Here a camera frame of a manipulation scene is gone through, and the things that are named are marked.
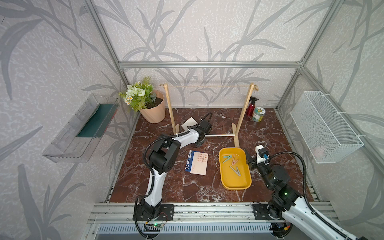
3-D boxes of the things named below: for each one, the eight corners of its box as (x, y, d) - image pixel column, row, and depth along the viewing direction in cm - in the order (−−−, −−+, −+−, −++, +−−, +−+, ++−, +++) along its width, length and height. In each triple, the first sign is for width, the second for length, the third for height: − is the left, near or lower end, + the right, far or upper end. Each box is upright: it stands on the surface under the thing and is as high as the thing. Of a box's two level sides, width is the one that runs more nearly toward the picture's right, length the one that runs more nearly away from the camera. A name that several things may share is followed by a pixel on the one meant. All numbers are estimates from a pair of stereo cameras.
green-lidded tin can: (252, 121, 114) (256, 114, 107) (250, 114, 119) (253, 106, 112) (262, 121, 114) (266, 114, 107) (260, 114, 119) (263, 106, 112)
